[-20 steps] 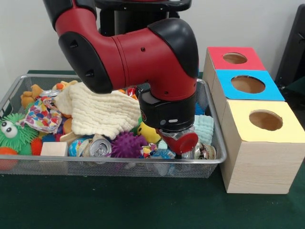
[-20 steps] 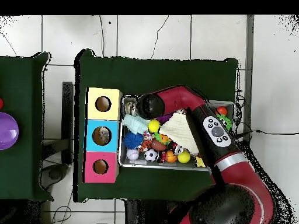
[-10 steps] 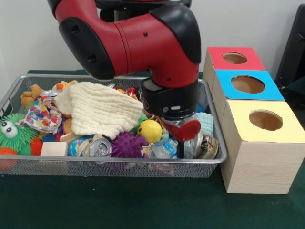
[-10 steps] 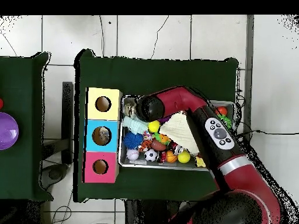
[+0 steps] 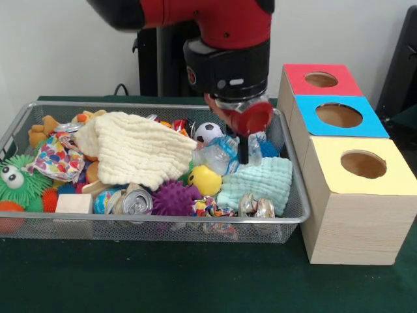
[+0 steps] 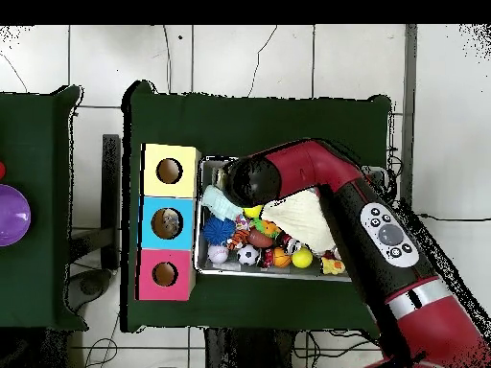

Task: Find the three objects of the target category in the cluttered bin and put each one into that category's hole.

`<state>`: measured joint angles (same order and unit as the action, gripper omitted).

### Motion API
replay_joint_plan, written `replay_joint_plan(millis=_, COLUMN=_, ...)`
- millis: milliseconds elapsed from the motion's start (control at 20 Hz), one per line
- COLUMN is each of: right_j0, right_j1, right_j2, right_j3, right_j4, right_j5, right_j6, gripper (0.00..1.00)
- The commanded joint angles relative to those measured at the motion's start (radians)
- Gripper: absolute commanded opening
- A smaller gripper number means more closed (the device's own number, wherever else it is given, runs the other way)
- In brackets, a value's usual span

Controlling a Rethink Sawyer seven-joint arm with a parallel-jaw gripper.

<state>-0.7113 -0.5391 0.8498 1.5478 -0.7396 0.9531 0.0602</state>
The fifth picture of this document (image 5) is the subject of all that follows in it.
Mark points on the green spiky googly-eyed toy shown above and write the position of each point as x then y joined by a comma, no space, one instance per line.
19,192

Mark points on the wooden box with three holes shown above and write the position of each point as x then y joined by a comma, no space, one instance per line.
358,228

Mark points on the silver drinks can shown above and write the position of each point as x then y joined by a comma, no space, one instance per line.
137,202

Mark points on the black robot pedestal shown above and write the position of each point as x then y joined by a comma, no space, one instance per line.
150,65

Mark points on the crushed clear plastic bottle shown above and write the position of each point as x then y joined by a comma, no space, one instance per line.
218,156

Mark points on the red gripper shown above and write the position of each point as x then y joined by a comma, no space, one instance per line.
255,119

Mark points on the black upright panel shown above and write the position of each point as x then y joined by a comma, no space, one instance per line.
400,65

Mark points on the blue spiky rubber ball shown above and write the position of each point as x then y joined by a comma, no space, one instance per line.
270,148

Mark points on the yellow smiley face ball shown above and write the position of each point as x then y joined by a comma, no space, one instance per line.
204,181

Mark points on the purple spiky ball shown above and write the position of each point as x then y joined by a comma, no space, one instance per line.
174,199

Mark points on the crushed silver can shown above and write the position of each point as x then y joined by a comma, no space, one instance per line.
257,207

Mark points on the light blue waffle cloth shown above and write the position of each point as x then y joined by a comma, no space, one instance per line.
260,182

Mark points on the cream waffle cloth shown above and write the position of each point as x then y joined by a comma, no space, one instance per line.
140,151

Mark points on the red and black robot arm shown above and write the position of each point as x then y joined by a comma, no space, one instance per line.
228,65

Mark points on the dark green table cloth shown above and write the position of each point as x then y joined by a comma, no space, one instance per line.
405,115
163,277

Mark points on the crumpled colourful wrapper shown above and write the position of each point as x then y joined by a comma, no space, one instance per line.
211,208

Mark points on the small soccer ball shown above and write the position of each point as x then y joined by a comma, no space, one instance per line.
208,130

